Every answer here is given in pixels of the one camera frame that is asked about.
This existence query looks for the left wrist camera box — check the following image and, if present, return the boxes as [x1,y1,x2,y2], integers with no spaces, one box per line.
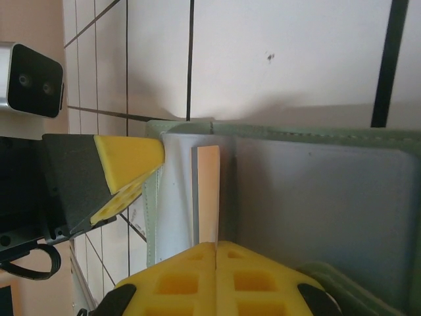
[0,41,64,120]

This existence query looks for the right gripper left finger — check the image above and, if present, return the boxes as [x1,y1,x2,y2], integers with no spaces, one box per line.
[104,242,217,316]

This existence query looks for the aluminium table side rail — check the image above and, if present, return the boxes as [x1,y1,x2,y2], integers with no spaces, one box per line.
[68,242,99,316]

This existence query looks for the beige credit card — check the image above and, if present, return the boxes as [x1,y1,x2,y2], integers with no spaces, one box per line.
[191,145,221,248]

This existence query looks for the green card holder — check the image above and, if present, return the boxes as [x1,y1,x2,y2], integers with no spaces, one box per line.
[143,118,421,316]

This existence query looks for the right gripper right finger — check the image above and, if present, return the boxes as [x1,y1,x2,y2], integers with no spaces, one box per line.
[215,240,343,316]

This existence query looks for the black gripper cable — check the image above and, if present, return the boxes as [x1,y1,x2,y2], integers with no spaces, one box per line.
[0,245,62,281]

